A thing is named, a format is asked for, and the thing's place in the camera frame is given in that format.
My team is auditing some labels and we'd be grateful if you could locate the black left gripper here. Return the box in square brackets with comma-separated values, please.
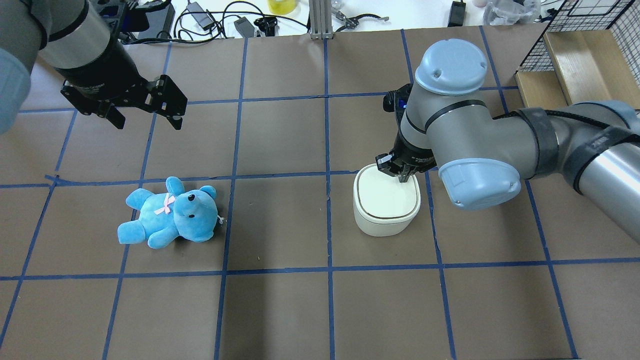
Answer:
[60, 42, 188, 131]

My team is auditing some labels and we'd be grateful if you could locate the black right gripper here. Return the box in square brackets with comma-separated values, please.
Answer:
[375, 131, 438, 183]

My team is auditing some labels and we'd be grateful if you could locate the white trash can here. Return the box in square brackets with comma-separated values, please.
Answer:
[352, 164, 422, 237]

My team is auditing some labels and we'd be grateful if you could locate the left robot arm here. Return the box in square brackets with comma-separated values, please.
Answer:
[0, 0, 188, 133]

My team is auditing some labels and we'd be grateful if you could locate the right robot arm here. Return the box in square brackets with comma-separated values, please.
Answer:
[375, 38, 640, 240]

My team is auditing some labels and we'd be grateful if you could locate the blue teddy bear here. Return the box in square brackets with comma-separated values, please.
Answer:
[117, 177, 225, 249]

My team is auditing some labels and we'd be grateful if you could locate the black power adapter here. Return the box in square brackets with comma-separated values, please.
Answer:
[446, 0, 467, 28]

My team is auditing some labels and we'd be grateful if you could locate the plastic bag with black parts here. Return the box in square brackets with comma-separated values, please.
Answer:
[483, 0, 541, 27]

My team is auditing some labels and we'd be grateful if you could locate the aluminium frame post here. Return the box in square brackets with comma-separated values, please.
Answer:
[308, 0, 334, 40]

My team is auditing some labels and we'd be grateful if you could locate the wire basket with checked cloth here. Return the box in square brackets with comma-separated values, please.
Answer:
[515, 0, 640, 112]

